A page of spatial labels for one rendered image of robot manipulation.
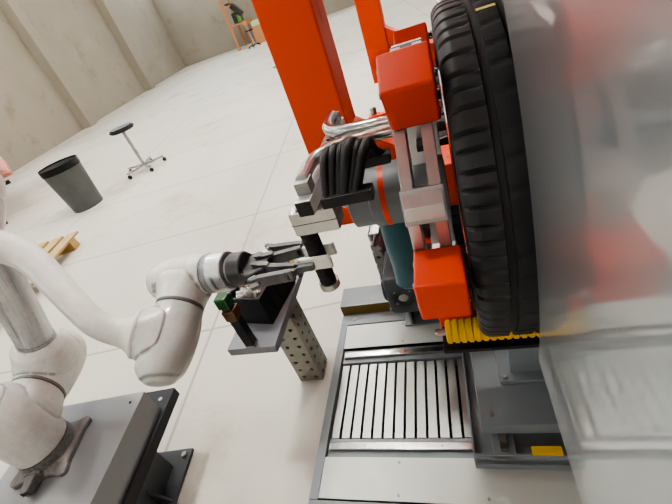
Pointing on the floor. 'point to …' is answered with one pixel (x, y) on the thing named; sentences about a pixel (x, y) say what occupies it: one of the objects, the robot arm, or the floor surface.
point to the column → (303, 347)
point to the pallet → (61, 245)
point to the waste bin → (72, 183)
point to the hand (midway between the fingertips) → (318, 256)
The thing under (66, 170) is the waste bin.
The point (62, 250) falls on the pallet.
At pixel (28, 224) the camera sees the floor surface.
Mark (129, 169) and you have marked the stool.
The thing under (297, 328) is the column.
